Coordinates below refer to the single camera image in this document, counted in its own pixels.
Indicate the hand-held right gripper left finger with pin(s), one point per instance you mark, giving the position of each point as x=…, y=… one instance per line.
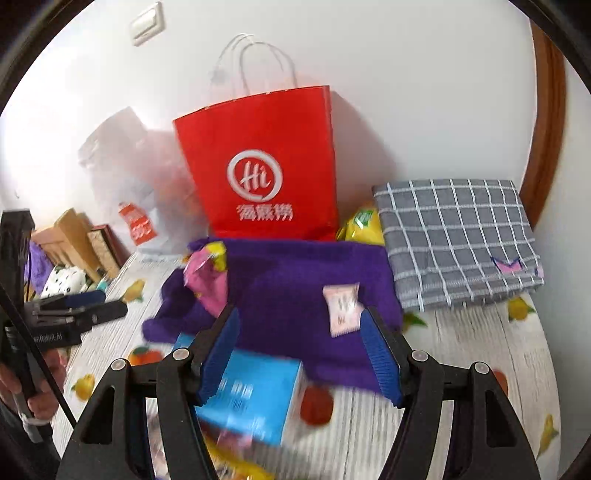
x=220, y=357

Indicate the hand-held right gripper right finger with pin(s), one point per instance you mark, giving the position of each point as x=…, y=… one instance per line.
x=379, y=357

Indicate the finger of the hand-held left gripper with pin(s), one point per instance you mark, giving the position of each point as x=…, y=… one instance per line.
x=108, y=311
x=83, y=299

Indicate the pink peach snack packet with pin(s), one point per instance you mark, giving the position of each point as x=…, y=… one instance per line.
x=341, y=309

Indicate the person's left forearm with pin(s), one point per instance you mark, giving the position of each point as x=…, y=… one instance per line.
x=18, y=454

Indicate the person's left hand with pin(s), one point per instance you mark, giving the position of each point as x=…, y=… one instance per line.
x=48, y=374

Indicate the small teal bottle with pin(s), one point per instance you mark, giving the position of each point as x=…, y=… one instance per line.
x=100, y=285

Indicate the purple plush toy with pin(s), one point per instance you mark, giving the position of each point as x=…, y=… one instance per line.
x=37, y=267

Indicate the white spotted pillow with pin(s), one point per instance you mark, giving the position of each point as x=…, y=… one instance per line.
x=64, y=279

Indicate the blue box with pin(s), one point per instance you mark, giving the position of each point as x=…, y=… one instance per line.
x=263, y=392

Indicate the brown framed picture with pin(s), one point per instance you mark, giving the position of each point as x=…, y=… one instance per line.
x=106, y=249

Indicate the wooden bed headboard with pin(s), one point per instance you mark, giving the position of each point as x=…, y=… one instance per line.
x=69, y=235

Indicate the fruit printed bedsheet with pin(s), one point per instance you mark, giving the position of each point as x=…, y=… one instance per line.
x=461, y=341

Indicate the pink yellow snack packet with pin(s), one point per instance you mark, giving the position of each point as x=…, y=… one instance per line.
x=205, y=274

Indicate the purple knitted cloth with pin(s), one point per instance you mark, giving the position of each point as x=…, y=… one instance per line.
x=286, y=272

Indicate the white plastic bag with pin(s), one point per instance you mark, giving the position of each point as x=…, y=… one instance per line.
x=124, y=184

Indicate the grey plaid folded cloth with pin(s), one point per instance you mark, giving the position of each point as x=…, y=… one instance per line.
x=452, y=240

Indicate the red paper bag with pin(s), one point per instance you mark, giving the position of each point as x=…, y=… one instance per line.
x=258, y=152

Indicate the white light switch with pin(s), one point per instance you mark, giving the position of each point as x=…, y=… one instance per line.
x=147, y=23

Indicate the wooden door frame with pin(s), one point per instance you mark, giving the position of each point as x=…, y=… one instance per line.
x=547, y=115

